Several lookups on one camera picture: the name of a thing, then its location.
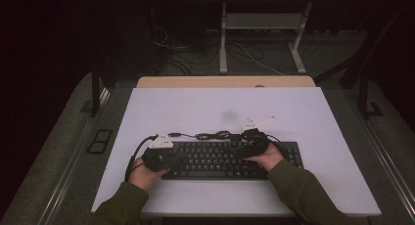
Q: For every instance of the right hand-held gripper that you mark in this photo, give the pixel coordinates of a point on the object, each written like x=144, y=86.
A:
x=257, y=142

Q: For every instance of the wooden table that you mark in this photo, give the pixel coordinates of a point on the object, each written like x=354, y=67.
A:
x=195, y=81

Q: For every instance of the black metal stand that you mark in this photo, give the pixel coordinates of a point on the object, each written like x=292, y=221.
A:
x=363, y=94
x=95, y=94

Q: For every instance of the person's left hand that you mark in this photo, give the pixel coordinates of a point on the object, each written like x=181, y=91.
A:
x=143, y=177

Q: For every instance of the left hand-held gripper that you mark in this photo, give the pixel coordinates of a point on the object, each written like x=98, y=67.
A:
x=158, y=159

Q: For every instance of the person's right hand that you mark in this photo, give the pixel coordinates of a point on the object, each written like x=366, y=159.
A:
x=269, y=158

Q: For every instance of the white metal desk frame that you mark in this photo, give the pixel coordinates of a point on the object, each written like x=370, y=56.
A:
x=223, y=49

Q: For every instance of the black computer keyboard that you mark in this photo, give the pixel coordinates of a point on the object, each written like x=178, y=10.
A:
x=212, y=159

